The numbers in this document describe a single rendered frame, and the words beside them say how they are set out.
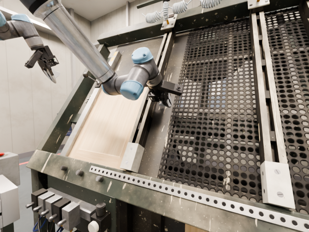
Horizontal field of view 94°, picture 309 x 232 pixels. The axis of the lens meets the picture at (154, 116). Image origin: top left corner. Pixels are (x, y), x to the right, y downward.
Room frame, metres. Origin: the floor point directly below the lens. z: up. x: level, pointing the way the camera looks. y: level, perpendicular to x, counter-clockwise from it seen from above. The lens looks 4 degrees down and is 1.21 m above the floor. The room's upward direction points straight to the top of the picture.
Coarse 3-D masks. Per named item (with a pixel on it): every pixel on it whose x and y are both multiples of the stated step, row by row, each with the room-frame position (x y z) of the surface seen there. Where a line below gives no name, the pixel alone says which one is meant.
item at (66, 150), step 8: (112, 56) 1.31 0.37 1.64; (112, 64) 1.25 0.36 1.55; (96, 88) 1.13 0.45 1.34; (96, 96) 1.09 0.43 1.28; (88, 104) 1.06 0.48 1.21; (88, 112) 1.02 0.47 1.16; (80, 120) 0.99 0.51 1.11; (80, 128) 0.96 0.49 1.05; (72, 136) 0.93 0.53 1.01; (72, 144) 0.91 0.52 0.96; (64, 152) 0.88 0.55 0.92
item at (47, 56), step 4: (32, 48) 0.82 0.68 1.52; (36, 48) 0.83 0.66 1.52; (40, 48) 0.85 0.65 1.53; (44, 48) 0.87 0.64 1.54; (48, 48) 0.88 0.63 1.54; (44, 52) 0.87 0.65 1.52; (48, 52) 0.88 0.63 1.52; (40, 56) 0.85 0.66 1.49; (44, 56) 0.87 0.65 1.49; (48, 56) 0.88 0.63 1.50; (52, 56) 0.89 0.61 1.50; (40, 60) 0.85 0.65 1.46; (44, 60) 0.85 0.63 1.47; (48, 60) 0.88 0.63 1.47; (52, 60) 0.90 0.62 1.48; (40, 64) 0.87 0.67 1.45; (44, 64) 0.85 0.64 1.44; (48, 64) 0.87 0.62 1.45; (52, 64) 0.89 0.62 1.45; (56, 64) 0.90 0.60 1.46; (44, 68) 0.89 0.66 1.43
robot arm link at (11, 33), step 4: (12, 24) 0.76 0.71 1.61; (12, 28) 0.76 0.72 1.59; (8, 32) 0.73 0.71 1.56; (12, 32) 0.76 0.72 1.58; (16, 32) 0.77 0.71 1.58; (0, 36) 0.74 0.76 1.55; (4, 36) 0.74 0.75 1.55; (8, 36) 0.76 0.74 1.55; (12, 36) 0.77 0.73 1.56; (16, 36) 0.79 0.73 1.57; (20, 36) 0.80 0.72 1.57; (0, 40) 0.76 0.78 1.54; (4, 40) 0.77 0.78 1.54
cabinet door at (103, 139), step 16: (112, 96) 1.05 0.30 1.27; (96, 112) 1.01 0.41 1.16; (112, 112) 0.95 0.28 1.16; (128, 112) 0.90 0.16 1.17; (96, 128) 0.93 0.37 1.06; (112, 128) 0.88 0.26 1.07; (128, 128) 0.83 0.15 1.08; (80, 144) 0.90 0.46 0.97; (96, 144) 0.85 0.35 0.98; (112, 144) 0.81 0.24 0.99; (96, 160) 0.78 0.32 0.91; (112, 160) 0.75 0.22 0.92
